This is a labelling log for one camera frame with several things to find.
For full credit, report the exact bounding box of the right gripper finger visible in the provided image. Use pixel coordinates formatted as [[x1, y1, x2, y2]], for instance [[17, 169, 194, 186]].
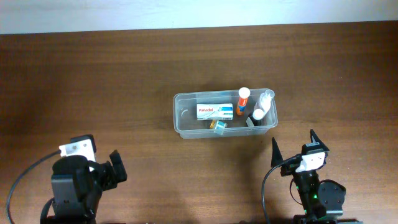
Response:
[[310, 129, 324, 145], [271, 137, 284, 168]]

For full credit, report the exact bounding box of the dark bottle white cap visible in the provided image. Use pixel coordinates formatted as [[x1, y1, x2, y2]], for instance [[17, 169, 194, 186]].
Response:
[[246, 109, 265, 127]]

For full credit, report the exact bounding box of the white spray bottle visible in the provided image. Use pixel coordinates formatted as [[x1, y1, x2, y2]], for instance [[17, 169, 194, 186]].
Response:
[[254, 90, 275, 115]]

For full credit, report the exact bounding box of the small jar gold lid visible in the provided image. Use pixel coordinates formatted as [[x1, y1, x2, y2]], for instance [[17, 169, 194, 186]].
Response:
[[209, 119, 228, 135]]

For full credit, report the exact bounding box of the orange tube white cap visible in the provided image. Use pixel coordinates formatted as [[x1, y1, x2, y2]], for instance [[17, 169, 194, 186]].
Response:
[[236, 87, 251, 116]]

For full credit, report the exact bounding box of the white Panadol box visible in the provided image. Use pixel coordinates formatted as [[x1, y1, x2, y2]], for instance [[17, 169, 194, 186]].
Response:
[[197, 103, 234, 120]]

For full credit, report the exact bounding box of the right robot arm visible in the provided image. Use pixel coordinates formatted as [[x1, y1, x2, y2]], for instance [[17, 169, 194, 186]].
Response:
[[261, 129, 360, 223]]

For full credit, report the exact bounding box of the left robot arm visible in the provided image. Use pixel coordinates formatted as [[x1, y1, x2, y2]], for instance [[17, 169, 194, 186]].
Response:
[[40, 150, 127, 223]]

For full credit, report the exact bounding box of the clear plastic container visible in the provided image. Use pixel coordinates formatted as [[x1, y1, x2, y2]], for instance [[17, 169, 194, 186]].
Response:
[[174, 88, 278, 139]]

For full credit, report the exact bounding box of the right black cable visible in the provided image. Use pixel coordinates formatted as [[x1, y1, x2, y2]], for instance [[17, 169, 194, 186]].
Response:
[[261, 155, 304, 224]]

